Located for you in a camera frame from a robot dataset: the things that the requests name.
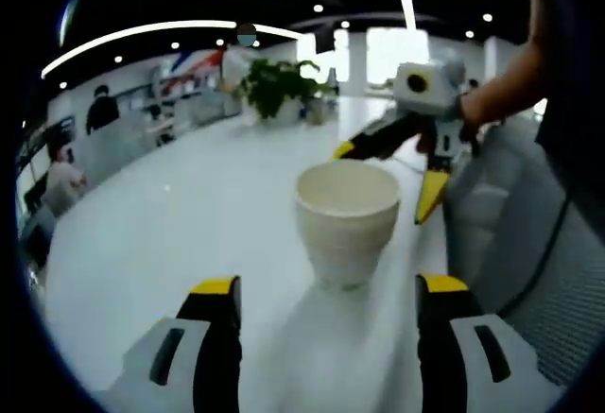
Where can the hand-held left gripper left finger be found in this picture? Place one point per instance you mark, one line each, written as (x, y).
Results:
(179, 366)

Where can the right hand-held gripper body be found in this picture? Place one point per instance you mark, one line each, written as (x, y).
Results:
(437, 91)

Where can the nested paper cup stack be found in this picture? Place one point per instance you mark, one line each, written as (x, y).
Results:
(347, 238)

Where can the black hanging screen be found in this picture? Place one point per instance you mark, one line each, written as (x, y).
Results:
(324, 39)

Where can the person's right hand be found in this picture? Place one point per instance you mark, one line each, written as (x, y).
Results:
(475, 117)

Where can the potted green plant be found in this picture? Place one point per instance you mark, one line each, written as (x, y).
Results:
(279, 87)

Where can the person's dark clothing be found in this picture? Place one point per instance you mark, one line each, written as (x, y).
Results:
(576, 101)

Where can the small pale container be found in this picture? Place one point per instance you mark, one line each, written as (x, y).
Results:
(319, 113)

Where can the long curved ceiling light strip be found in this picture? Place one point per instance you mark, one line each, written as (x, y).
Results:
(142, 30)

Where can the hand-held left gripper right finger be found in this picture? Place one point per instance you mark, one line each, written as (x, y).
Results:
(468, 366)

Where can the grey mesh office chair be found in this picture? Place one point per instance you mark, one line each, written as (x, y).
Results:
(510, 224)

